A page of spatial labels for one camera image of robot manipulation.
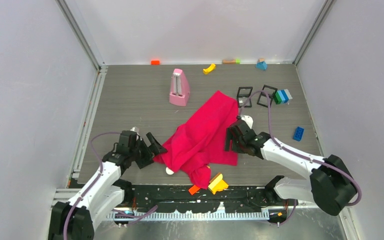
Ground small orange block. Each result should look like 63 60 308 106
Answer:
150 59 161 65

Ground blue lego brick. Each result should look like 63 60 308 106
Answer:
292 126 305 142

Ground yellow block pile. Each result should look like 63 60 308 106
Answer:
208 172 229 195

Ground round silver brooch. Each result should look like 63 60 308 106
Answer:
165 167 175 176

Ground blue triangular block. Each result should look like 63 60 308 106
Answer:
255 58 268 71

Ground left black display frame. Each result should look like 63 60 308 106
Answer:
236 86 253 108

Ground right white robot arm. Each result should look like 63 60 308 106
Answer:
224 119 359 216

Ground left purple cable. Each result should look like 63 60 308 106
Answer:
62 131 160 240

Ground black display frame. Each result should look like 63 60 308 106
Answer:
236 86 253 108
257 84 278 108

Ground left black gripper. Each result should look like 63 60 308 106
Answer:
129 133 167 169

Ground tan wooden block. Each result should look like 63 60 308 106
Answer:
222 58 241 64

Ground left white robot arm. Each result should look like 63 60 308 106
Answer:
47 127 167 240

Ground pink metronome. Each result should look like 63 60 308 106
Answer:
169 68 191 107

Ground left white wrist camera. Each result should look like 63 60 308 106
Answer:
130 126 140 134

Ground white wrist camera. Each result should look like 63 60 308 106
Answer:
130 126 140 134
239 115 254 129

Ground red cloth garment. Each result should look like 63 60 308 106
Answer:
154 91 238 189

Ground stacked green blue bricks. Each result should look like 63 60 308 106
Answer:
273 89 293 105

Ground yellow curved block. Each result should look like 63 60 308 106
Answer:
202 63 216 75

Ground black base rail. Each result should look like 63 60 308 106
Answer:
118 185 294 214

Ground orange rectangular block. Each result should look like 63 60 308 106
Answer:
188 185 201 196

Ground right black display frame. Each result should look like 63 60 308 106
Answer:
257 84 278 108

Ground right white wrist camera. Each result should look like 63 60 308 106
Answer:
239 115 254 129

